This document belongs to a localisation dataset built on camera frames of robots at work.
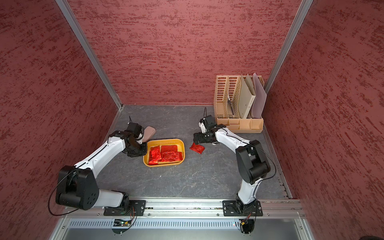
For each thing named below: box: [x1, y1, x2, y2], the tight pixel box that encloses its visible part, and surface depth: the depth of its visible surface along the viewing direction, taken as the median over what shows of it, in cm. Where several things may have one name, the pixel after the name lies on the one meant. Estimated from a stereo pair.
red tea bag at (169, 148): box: [161, 145, 178, 153], surface depth 96 cm
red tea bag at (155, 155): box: [149, 145, 162, 165], surface depth 91 cm
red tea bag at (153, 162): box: [148, 159, 159, 166], surface depth 89 cm
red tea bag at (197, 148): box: [189, 142, 205, 154], surface depth 97 cm
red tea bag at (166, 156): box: [160, 151, 183, 162], surface depth 91 cm
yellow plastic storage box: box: [143, 138, 186, 167], surface depth 94 cm
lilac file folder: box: [252, 72, 267, 119], surface depth 93 cm
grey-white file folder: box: [238, 73, 256, 119], surface depth 95 cm
